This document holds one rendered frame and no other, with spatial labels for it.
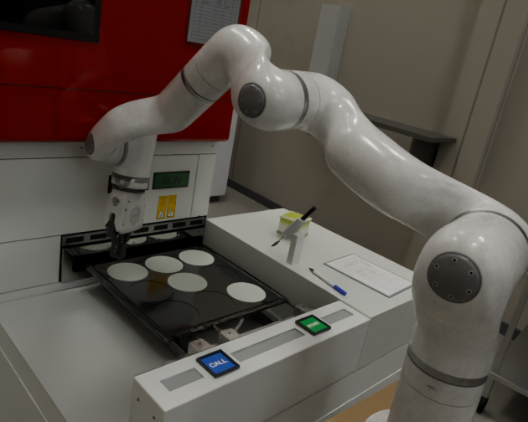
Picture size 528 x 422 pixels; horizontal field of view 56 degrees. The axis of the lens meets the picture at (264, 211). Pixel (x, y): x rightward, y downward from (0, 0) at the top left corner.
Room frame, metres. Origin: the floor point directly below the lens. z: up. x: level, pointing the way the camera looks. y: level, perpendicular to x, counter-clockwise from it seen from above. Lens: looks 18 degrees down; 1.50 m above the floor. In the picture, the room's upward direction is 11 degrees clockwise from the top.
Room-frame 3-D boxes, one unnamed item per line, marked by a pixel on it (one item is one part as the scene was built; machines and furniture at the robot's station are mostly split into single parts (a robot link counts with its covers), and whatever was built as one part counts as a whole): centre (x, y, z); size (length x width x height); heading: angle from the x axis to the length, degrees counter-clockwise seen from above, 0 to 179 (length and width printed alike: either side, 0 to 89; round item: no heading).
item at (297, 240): (1.24, -0.09, 1.03); 0.06 x 0.04 x 0.13; 47
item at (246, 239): (1.35, -0.18, 0.89); 0.62 x 0.35 x 0.14; 47
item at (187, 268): (1.13, 0.16, 0.90); 0.34 x 0.34 x 0.01; 47
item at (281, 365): (0.84, -0.06, 0.89); 0.55 x 0.09 x 0.14; 137
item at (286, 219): (1.42, -0.10, 1.00); 0.07 x 0.07 x 0.07; 62
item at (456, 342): (0.64, -0.30, 1.22); 0.19 x 0.12 x 0.24; 145
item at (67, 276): (1.27, 0.32, 0.89); 0.44 x 0.02 x 0.10; 137
